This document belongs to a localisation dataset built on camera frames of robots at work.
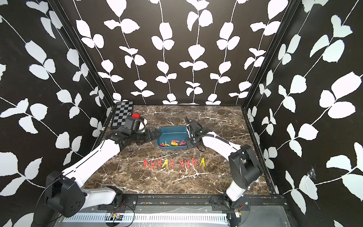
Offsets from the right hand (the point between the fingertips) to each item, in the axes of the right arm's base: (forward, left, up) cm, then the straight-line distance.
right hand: (189, 140), depth 90 cm
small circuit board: (-41, +37, -7) cm, 55 cm away
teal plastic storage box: (+7, +12, -8) cm, 16 cm away
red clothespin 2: (-14, +23, -6) cm, 27 cm away
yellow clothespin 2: (-11, -9, -7) cm, 15 cm away
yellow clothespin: (-12, +14, -7) cm, 20 cm away
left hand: (-2, +19, +11) cm, 22 cm away
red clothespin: (-12, +28, -7) cm, 31 cm away
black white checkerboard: (+31, +55, -4) cm, 64 cm away
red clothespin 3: (-12, +19, -7) cm, 23 cm away
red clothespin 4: (-12, +11, -7) cm, 17 cm away
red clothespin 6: (-12, +1, -8) cm, 14 cm away
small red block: (+28, +44, -8) cm, 53 cm away
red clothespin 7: (-11, -3, -7) cm, 14 cm away
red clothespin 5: (-12, +4, -7) cm, 15 cm away
